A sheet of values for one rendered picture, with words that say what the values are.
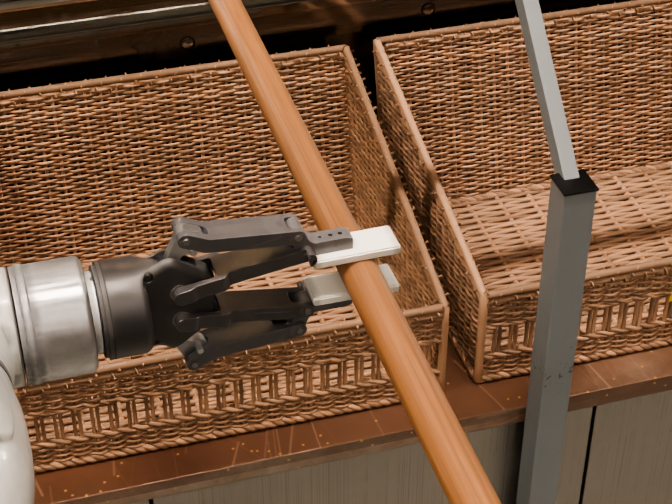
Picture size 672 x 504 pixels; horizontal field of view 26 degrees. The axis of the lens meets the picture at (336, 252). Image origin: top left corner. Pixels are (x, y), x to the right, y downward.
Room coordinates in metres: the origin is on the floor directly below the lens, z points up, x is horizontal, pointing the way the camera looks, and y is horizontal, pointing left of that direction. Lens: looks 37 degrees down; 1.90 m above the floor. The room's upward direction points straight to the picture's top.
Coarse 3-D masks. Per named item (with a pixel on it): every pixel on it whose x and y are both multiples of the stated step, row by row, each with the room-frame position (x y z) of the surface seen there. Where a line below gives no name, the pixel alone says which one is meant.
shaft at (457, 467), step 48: (240, 0) 1.32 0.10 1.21; (240, 48) 1.22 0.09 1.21; (288, 96) 1.13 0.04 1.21; (288, 144) 1.05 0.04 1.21; (336, 192) 0.98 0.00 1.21; (384, 288) 0.85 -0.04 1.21; (384, 336) 0.80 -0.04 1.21; (432, 384) 0.75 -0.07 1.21; (432, 432) 0.70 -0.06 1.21; (480, 480) 0.66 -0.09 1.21
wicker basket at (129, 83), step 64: (320, 64) 1.84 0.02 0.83; (64, 128) 1.73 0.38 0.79; (128, 128) 1.75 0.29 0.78; (192, 128) 1.77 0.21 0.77; (256, 128) 1.79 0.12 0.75; (320, 128) 1.81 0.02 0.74; (0, 192) 1.68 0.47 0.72; (64, 192) 1.70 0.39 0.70; (128, 192) 1.72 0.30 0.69; (192, 192) 1.74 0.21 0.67; (384, 192) 1.65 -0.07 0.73; (0, 256) 1.65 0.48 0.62; (192, 256) 1.69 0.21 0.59; (384, 256) 1.65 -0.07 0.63; (320, 320) 1.55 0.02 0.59; (448, 320) 1.41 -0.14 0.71; (64, 384) 1.28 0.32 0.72; (128, 384) 1.42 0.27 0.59; (192, 384) 1.32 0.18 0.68; (256, 384) 1.42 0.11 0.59; (320, 384) 1.37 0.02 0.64; (384, 384) 1.39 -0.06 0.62; (64, 448) 1.28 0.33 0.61; (128, 448) 1.30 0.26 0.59
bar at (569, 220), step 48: (0, 0) 1.39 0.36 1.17; (48, 0) 1.41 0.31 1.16; (528, 0) 1.52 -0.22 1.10; (528, 48) 1.49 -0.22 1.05; (576, 192) 1.34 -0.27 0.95; (576, 240) 1.34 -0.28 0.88; (576, 288) 1.35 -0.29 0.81; (576, 336) 1.35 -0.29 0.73; (528, 432) 1.36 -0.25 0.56; (528, 480) 1.35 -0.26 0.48
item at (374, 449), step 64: (64, 256) 1.71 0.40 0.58; (448, 384) 1.43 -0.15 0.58; (512, 384) 1.43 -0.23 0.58; (576, 384) 1.43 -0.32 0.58; (640, 384) 1.43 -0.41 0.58; (192, 448) 1.31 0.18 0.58; (256, 448) 1.31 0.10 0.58; (320, 448) 1.31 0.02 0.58; (384, 448) 1.33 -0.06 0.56; (512, 448) 1.39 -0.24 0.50; (576, 448) 1.42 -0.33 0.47; (640, 448) 1.45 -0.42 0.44
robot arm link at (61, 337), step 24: (24, 264) 0.85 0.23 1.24; (48, 264) 0.84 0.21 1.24; (72, 264) 0.84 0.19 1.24; (24, 288) 0.81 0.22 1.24; (48, 288) 0.82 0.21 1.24; (72, 288) 0.82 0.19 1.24; (24, 312) 0.80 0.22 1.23; (48, 312) 0.80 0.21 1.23; (72, 312) 0.80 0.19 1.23; (96, 312) 0.82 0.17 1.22; (24, 336) 0.79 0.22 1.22; (48, 336) 0.79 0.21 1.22; (72, 336) 0.79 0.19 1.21; (96, 336) 0.81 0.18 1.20; (24, 360) 0.78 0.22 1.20; (48, 360) 0.78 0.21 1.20; (72, 360) 0.79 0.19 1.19; (96, 360) 0.80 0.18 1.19
